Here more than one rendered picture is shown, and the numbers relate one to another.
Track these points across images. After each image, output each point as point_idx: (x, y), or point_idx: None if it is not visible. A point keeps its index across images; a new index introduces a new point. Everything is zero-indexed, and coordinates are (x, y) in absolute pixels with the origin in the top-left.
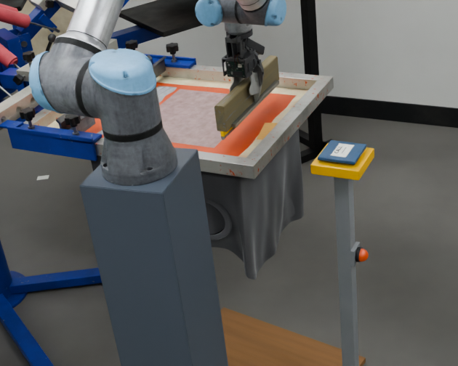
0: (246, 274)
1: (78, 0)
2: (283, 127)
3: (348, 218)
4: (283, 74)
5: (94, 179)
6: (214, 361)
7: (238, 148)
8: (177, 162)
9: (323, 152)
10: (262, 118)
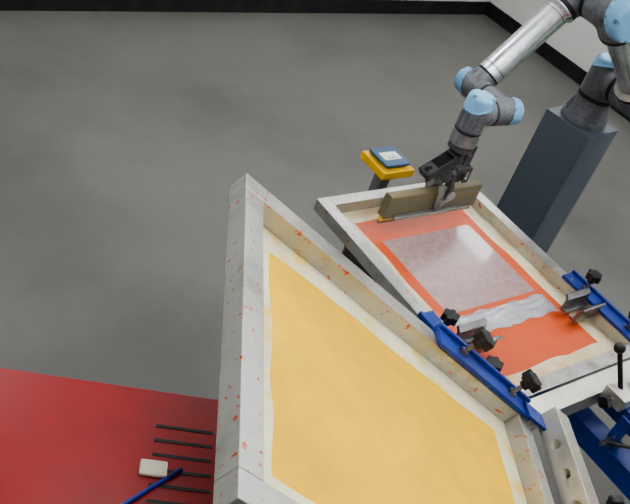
0: None
1: (570, 439)
2: (415, 186)
3: None
4: (352, 232)
5: (609, 128)
6: None
7: (451, 211)
8: (561, 109)
9: (403, 163)
10: (407, 222)
